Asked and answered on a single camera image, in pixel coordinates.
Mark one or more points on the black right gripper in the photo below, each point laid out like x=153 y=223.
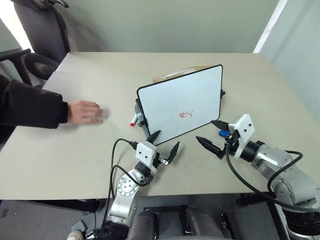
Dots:
x=231 y=145

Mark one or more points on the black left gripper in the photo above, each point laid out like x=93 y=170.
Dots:
x=162 y=160

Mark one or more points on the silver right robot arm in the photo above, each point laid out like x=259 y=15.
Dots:
x=287 y=170

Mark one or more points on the person's dark-sleeved forearm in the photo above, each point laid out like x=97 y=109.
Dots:
x=32 y=105

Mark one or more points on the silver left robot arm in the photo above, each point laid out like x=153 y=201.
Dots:
x=126 y=186

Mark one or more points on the person's bare hand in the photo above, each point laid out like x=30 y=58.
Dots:
x=83 y=112

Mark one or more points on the red-capped marker pen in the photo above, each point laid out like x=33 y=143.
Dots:
x=133 y=120

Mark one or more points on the black whiteboard stand clip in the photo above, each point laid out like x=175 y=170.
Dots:
x=223 y=93

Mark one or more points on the black-framed whiteboard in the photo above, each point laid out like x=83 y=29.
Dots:
x=180 y=100

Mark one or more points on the brown cardboard box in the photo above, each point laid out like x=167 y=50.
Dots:
x=175 y=73

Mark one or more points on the dark rounded shape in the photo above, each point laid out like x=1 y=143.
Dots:
x=202 y=225
x=143 y=225

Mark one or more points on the white shoe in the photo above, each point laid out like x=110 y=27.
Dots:
x=76 y=235

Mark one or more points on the dark office chair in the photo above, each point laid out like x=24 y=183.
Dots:
x=45 y=37

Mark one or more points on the black-edged side desk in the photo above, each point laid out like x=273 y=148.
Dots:
x=15 y=53

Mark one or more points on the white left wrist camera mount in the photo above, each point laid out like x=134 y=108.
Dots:
x=146 y=153

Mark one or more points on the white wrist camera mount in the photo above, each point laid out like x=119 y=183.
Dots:
x=146 y=153
x=246 y=127

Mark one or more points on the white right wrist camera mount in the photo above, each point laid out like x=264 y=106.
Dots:
x=246 y=127

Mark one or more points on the grey whiteboard stand bracket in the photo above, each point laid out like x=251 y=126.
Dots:
x=141 y=116

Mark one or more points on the black table frame bar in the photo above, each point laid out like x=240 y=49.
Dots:
x=72 y=206

